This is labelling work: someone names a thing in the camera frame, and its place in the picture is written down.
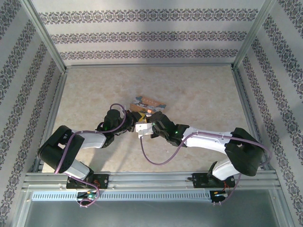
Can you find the printed cardboard box with lettering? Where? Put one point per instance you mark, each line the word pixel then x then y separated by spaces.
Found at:
pixel 146 104

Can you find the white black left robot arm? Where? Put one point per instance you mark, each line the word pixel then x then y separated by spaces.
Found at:
pixel 90 139

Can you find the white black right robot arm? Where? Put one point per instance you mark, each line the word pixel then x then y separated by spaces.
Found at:
pixel 208 139

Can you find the left control board with LED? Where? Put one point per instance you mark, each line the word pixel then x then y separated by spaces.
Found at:
pixel 88 195

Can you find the control board with led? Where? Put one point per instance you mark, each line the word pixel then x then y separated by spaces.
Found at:
pixel 219 194
pixel 88 195

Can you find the right control board with LED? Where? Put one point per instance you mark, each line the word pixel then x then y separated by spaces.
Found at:
pixel 219 194

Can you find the grey sheet metal panel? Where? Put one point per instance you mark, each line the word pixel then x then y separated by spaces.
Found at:
pixel 151 214

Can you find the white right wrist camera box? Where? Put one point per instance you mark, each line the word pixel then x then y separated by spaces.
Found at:
pixel 144 129

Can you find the aluminium back frame rail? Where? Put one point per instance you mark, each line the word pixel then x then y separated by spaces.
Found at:
pixel 142 65

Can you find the aluminium front frame beam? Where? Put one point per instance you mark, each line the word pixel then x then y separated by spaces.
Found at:
pixel 151 180

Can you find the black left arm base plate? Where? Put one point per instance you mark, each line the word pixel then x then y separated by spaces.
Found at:
pixel 101 181

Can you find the aluminium left side rail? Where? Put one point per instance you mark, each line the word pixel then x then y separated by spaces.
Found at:
pixel 54 106

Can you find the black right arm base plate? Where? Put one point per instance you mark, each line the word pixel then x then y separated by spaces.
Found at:
pixel 201 180

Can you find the aluminium right side rail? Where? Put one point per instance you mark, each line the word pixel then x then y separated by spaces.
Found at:
pixel 246 106

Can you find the aluminium left corner post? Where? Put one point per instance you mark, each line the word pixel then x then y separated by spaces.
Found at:
pixel 47 35

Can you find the aluminium corner post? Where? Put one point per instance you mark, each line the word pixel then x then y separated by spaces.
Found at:
pixel 47 35
pixel 253 33

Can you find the aluminium right corner post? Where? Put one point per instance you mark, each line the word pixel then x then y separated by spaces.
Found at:
pixel 253 33

